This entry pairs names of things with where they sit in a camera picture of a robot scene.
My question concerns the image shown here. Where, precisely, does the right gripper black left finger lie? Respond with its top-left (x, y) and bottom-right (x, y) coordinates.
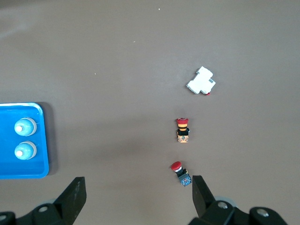
top-left (0, 176), bottom-right (87, 225)

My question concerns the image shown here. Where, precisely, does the blue bell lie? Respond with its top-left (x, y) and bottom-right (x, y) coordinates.
top-left (14, 140), bottom-right (38, 161)
top-left (14, 117), bottom-right (38, 137)

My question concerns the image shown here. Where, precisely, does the red button with orange base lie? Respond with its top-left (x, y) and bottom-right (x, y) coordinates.
top-left (175, 118), bottom-right (190, 143)

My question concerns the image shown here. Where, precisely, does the white circuit breaker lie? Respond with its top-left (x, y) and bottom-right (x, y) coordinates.
top-left (186, 66), bottom-right (216, 96)

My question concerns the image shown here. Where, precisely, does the red button with blue-black base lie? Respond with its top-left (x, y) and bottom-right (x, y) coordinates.
top-left (170, 161), bottom-right (192, 188)

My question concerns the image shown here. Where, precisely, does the blue plastic tray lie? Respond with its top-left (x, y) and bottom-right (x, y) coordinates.
top-left (0, 102), bottom-right (50, 180)

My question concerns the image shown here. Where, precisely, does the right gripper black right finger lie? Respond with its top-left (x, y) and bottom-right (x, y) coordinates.
top-left (188, 175), bottom-right (289, 225)

